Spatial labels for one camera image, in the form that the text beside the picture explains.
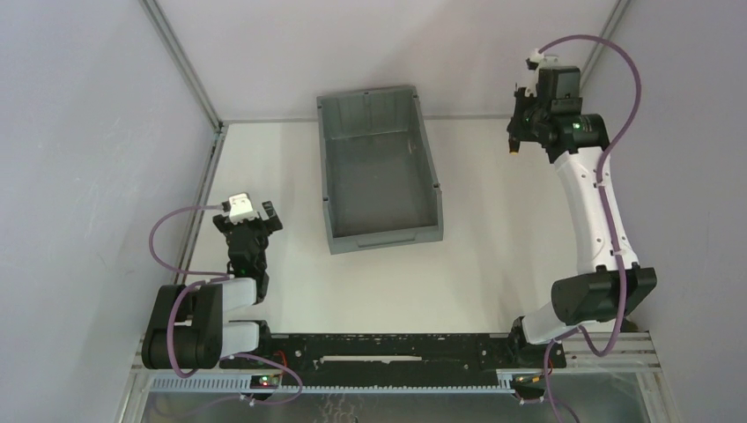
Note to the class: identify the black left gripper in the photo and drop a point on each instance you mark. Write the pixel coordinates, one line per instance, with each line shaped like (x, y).
(246, 227)

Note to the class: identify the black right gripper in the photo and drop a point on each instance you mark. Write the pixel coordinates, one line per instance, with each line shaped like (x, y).
(521, 121)

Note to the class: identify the black yellow screwdriver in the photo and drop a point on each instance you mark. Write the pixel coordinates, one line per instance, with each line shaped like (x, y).
(514, 145)

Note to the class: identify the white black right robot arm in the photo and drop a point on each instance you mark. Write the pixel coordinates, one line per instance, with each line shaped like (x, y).
(610, 282)

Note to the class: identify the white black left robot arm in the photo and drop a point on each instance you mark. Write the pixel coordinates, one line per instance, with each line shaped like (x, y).
(188, 329)

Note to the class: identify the grey plastic storage bin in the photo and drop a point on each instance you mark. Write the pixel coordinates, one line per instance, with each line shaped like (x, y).
(380, 187)

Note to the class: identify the small lit circuit board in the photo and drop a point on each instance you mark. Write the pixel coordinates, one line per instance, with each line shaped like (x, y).
(265, 382)

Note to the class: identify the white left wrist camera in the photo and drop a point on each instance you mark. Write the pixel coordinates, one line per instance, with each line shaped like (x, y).
(239, 207)

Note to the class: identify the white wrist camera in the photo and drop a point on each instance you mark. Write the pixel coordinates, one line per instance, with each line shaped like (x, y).
(534, 63)
(239, 207)

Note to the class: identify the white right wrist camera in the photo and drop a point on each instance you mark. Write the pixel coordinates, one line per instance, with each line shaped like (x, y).
(534, 63)

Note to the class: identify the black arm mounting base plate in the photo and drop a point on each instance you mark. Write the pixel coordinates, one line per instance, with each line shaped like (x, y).
(450, 357)

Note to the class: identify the grey slotted cable duct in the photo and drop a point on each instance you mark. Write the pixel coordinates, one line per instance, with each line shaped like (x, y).
(248, 383)

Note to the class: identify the aluminium enclosure frame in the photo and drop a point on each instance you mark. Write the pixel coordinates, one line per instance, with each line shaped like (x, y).
(265, 60)

